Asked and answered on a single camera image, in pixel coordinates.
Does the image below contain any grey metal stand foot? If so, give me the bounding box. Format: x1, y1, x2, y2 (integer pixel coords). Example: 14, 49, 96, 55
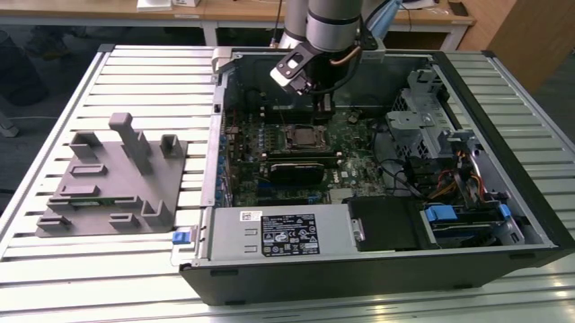
0, 109, 21, 138

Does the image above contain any black PC case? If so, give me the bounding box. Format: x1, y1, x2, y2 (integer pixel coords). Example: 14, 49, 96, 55
177, 46, 575, 307

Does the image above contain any grey power supply unit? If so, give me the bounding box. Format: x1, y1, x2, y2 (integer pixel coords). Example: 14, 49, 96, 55
206, 205, 361, 262

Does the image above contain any hard disk in blue carrier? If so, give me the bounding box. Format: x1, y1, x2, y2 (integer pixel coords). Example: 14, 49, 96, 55
420, 203, 503, 250

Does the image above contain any wooden cabinet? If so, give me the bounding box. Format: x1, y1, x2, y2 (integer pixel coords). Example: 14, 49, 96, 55
457, 0, 575, 94

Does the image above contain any black expansion slot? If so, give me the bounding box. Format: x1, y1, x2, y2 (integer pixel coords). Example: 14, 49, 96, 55
257, 196, 325, 207

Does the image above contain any silver CPU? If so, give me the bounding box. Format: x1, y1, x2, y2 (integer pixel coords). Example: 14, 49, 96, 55
292, 129, 320, 146

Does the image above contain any grey parts rack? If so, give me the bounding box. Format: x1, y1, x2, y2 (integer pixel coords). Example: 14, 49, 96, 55
34, 112, 189, 239

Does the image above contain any grey case release latch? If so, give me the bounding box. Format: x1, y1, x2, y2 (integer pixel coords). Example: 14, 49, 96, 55
210, 48, 234, 73

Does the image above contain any CPU socket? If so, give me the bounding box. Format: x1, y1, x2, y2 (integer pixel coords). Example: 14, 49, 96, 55
280, 122, 333, 151

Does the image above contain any black plastic shroud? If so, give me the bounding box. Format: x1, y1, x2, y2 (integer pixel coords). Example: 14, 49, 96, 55
345, 197, 433, 252

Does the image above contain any person in dark trousers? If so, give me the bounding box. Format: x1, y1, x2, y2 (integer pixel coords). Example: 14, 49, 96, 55
21, 26, 73, 61

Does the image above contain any black graphics card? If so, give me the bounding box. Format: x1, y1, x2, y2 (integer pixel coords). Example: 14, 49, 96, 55
268, 161, 325, 185

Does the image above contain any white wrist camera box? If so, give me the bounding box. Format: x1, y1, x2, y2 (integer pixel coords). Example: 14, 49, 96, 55
268, 46, 314, 98

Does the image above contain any wooden desk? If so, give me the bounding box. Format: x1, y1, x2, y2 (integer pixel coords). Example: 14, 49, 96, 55
0, 0, 477, 51

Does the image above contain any green motherboard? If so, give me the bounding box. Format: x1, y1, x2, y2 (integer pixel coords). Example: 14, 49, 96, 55
221, 106, 390, 208

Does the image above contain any metal socket cover frame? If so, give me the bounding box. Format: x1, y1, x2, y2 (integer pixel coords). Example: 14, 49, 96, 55
282, 124, 330, 149

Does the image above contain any orange yellow wire bundle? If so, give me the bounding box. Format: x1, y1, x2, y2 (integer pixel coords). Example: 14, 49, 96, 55
433, 150, 491, 205

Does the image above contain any silver metal drive cage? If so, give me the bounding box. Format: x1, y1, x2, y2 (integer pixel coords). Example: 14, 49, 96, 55
384, 65, 455, 161

